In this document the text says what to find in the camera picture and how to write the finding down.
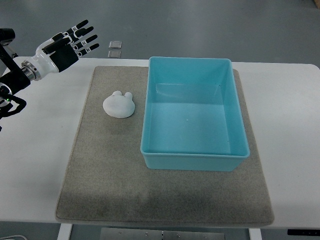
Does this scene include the white table leg right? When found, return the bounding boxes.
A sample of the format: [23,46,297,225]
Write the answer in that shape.
[248,228,263,240]

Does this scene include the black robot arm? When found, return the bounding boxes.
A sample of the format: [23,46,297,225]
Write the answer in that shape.
[0,28,31,118]

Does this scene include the white bunny toy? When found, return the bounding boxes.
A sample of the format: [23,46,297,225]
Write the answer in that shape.
[102,90,136,119]

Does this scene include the white cable on floor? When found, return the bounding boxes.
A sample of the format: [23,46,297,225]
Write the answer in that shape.
[0,234,26,240]

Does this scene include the white table leg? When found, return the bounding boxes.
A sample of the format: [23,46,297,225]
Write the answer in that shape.
[248,228,263,240]
[57,223,73,240]

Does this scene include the lower floor plate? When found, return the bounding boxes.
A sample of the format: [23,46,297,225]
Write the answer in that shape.
[107,50,122,59]

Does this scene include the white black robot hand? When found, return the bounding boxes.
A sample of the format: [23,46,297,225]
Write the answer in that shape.
[21,19,99,81]

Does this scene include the blue plastic box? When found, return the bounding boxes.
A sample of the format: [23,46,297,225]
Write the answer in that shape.
[140,56,250,172]

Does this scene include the white table leg left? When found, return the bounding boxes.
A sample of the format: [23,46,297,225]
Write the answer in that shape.
[57,223,73,240]

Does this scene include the grey felt mat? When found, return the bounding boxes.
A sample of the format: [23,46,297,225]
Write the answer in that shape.
[55,66,275,228]

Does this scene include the black table control panel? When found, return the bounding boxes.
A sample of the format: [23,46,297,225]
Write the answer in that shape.
[287,229,320,237]

